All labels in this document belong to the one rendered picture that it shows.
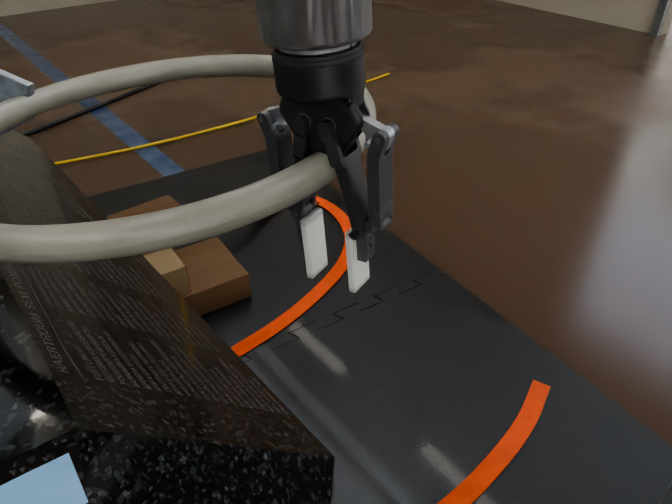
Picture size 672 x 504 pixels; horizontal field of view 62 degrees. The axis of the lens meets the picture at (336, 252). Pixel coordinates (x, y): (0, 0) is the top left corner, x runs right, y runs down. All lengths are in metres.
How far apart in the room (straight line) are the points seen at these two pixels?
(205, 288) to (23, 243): 1.24
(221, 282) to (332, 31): 1.33
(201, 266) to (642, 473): 1.27
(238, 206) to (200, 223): 0.03
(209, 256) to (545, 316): 1.05
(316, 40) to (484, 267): 1.59
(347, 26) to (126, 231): 0.22
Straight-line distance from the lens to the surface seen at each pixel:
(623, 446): 1.54
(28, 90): 0.84
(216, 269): 1.75
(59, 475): 0.48
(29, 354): 0.55
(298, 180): 0.47
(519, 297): 1.87
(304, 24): 0.43
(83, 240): 0.46
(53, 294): 0.67
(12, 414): 0.50
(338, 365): 1.55
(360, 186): 0.51
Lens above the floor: 1.15
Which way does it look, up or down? 36 degrees down
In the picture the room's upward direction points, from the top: straight up
